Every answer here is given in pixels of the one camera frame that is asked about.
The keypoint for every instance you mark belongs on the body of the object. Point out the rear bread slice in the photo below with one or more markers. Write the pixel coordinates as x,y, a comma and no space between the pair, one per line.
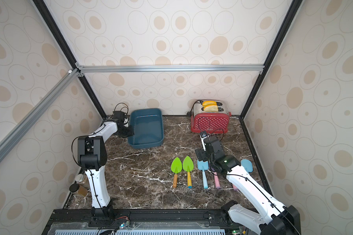
208,103

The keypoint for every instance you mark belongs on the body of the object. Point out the glass jar light lid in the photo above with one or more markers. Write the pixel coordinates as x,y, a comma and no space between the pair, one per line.
82,180

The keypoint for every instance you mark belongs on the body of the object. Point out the silver aluminium crossbar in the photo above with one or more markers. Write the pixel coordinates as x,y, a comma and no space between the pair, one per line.
172,68
8,143

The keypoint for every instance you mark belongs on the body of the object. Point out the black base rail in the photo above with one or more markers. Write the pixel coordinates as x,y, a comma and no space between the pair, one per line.
144,222

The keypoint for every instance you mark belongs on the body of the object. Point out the silver aluminium crossbar back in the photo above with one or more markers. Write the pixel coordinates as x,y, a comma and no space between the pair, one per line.
172,68

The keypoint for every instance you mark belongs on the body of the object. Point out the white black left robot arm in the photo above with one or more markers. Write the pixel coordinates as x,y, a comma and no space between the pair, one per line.
92,158

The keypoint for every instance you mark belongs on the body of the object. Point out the black corner frame post right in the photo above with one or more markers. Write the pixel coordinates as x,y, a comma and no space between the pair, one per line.
286,24

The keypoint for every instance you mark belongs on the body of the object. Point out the teal plastic storage box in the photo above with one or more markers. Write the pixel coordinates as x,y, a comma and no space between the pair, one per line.
148,128

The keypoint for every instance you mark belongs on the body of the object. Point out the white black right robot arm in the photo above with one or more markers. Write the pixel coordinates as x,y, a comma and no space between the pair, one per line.
253,194

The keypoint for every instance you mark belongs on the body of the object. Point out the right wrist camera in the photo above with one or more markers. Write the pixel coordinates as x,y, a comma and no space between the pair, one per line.
203,135

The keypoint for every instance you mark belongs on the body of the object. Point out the front bread slice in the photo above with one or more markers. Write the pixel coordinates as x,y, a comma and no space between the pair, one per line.
211,108

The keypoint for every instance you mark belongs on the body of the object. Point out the light blue shovel far right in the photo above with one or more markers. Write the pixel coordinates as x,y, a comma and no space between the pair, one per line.
247,164

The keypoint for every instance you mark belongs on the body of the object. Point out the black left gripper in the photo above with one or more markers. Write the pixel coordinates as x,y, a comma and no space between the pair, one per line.
130,131

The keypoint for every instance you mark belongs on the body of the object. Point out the red polka dot toaster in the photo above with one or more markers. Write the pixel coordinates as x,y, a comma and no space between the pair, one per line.
211,122

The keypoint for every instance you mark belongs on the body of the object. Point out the blue shovel light blue handle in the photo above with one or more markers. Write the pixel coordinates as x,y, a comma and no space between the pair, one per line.
203,166

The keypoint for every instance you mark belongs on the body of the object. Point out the green shovel wooden handle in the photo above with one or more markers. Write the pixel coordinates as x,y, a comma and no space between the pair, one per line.
176,168

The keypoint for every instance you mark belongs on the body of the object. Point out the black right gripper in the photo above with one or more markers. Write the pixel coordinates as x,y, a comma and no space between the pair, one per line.
202,154

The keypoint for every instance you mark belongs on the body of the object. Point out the black corner frame post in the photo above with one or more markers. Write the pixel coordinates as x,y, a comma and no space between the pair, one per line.
286,24
66,51

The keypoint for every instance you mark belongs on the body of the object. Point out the bread slice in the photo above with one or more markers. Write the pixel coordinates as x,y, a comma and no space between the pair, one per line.
211,108
208,103

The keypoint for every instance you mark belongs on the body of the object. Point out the green shovel yellow handle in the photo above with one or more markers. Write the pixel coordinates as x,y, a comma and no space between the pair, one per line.
188,166

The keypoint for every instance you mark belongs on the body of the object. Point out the black corner frame post left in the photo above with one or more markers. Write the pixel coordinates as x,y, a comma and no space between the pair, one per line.
66,51

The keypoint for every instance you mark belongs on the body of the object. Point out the silver aluminium crossbar left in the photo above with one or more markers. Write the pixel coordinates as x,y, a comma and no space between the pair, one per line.
8,143

